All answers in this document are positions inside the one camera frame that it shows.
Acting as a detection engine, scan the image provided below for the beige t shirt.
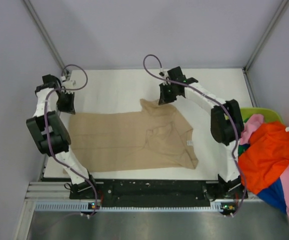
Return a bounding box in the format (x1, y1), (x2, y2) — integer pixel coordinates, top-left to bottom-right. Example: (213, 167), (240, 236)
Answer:
(68, 99), (199, 172)

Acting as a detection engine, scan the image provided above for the aluminium frame post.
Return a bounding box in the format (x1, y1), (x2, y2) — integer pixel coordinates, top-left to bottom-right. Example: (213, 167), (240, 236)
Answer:
(21, 0), (65, 70)
(243, 0), (289, 73)

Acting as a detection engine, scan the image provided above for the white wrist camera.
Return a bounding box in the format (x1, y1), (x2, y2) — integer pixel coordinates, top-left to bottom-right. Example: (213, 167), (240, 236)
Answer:
(159, 68), (168, 79)
(60, 73), (77, 89)

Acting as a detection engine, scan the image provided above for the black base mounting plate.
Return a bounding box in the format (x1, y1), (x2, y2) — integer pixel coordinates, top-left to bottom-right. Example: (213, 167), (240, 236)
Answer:
(64, 179), (244, 208)

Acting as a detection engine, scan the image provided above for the blue t shirt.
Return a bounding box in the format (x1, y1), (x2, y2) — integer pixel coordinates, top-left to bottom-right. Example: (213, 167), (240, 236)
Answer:
(257, 178), (287, 215)

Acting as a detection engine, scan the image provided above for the green plastic basket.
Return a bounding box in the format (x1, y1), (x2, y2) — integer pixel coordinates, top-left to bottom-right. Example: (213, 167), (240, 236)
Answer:
(240, 107), (283, 124)

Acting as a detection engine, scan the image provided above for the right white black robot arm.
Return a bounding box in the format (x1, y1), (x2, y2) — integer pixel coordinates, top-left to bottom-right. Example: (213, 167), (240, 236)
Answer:
(158, 66), (244, 198)

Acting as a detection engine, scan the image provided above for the grey slotted cable duct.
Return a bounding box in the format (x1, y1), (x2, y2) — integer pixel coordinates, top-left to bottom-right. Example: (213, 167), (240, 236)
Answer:
(35, 201), (234, 213)

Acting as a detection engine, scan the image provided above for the dark green t shirt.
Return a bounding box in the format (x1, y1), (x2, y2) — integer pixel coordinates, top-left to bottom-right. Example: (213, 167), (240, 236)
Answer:
(238, 144), (250, 156)

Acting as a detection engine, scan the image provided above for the right aluminium frame post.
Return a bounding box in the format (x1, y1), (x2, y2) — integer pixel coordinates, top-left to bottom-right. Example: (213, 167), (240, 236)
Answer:
(243, 0), (289, 73)

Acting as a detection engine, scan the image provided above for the orange t shirt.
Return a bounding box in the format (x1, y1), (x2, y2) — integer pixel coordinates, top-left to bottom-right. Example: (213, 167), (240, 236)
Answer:
(238, 121), (289, 195)

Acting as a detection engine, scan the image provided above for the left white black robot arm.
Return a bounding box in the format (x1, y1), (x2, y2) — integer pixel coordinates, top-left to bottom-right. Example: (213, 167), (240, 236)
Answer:
(26, 74), (98, 199)

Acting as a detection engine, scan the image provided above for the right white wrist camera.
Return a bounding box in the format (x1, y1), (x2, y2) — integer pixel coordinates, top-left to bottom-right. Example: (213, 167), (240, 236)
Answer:
(159, 68), (168, 79)

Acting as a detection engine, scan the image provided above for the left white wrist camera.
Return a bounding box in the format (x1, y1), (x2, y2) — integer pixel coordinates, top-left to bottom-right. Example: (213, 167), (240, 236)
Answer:
(60, 73), (77, 89)

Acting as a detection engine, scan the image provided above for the left aluminium frame post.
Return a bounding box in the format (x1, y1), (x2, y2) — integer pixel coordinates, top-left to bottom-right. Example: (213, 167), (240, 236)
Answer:
(21, 0), (65, 70)

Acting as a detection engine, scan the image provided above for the pink t shirt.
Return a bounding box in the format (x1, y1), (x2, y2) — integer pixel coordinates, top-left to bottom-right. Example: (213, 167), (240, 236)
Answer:
(239, 114), (265, 145)

